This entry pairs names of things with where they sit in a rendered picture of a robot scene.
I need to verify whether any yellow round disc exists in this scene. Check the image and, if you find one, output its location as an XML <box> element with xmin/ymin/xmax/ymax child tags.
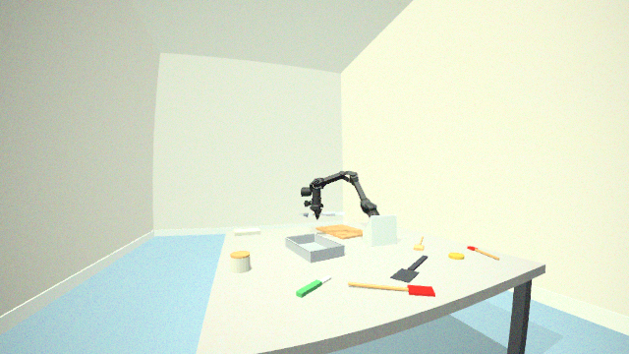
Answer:
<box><xmin>448</xmin><ymin>253</ymin><xmax>465</xmax><ymax>260</ymax></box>

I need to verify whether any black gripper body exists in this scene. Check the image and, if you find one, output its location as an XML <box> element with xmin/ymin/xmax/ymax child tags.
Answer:
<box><xmin>310</xmin><ymin>196</ymin><xmax>323</xmax><ymax>209</ymax></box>

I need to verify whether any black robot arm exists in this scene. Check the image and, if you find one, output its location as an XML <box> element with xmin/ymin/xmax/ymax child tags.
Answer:
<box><xmin>301</xmin><ymin>170</ymin><xmax>380</xmax><ymax>218</ymax></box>

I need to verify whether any red spatula with wooden handle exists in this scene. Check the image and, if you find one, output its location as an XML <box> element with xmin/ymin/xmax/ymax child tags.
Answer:
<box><xmin>349</xmin><ymin>282</ymin><xmax>435</xmax><ymax>297</ymax></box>

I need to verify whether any orange flat board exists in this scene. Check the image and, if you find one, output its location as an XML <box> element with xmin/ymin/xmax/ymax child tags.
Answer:
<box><xmin>316</xmin><ymin>224</ymin><xmax>363</xmax><ymax>240</ymax></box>

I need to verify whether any white cylindrical jar with orange lid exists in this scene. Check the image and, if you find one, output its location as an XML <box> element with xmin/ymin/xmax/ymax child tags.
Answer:
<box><xmin>230</xmin><ymin>251</ymin><xmax>251</xmax><ymax>273</ymax></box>

